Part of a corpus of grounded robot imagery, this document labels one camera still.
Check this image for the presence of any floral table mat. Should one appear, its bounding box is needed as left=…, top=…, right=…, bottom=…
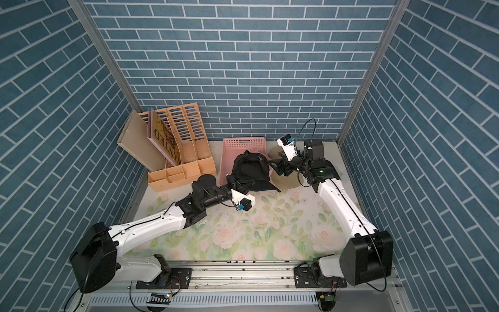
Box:
left=127, top=174, right=350, bottom=261

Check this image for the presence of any beige baseball cap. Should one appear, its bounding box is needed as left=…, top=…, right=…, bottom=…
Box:
left=268, top=146, right=301, bottom=191

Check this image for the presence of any pink plastic basket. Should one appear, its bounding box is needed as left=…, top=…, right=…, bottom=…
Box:
left=219, top=137, right=267, bottom=185

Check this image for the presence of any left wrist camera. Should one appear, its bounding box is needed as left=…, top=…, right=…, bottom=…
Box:
left=231, top=190, right=255, bottom=211

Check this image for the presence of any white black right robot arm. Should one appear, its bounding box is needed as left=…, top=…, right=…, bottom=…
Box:
left=270, top=135, right=393, bottom=286

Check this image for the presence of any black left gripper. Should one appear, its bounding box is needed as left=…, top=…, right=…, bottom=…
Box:
left=200, top=175, right=255, bottom=210

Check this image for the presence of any aluminium mounting rail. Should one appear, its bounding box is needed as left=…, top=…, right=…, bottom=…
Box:
left=67, top=261, right=411, bottom=311

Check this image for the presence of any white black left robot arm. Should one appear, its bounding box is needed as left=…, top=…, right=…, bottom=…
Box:
left=70, top=174, right=255, bottom=294

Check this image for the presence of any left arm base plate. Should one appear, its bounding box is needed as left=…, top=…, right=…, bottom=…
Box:
left=135, top=268, right=192, bottom=290

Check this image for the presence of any wanted poster book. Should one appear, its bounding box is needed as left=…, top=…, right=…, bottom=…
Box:
left=147, top=110, right=181, bottom=166

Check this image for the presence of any beige cardboard folder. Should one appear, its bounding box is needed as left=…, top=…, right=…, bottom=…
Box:
left=117, top=111, right=165, bottom=172

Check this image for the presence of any black baseball cap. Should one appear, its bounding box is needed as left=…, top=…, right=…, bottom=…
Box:
left=231, top=151, right=281, bottom=192

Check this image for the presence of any orange plastic file organizer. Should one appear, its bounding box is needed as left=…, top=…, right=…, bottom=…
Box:
left=139, top=103, right=216, bottom=192

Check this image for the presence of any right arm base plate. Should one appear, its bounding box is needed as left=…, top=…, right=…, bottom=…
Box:
left=294, top=266, right=347, bottom=289

